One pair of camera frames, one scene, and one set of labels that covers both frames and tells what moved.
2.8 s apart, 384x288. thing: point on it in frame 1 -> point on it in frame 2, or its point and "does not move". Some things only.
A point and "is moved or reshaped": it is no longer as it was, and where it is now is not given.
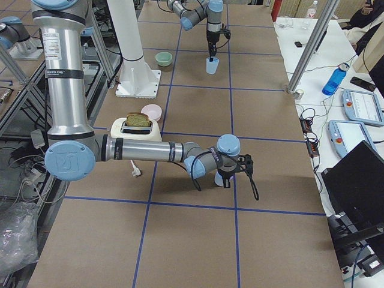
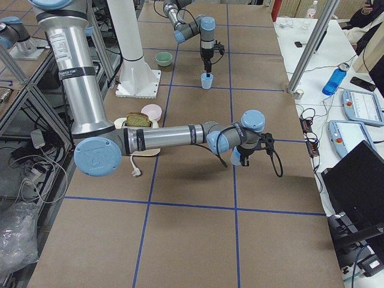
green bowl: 164,59 does not move
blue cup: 212,66 is moved or reshaped
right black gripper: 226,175 -> 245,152
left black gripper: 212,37 -> 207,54
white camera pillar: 126,27 does not move
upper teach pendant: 363,107 does not move
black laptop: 354,190 does not move
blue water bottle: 335,79 does not move
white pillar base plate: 138,80 does not move
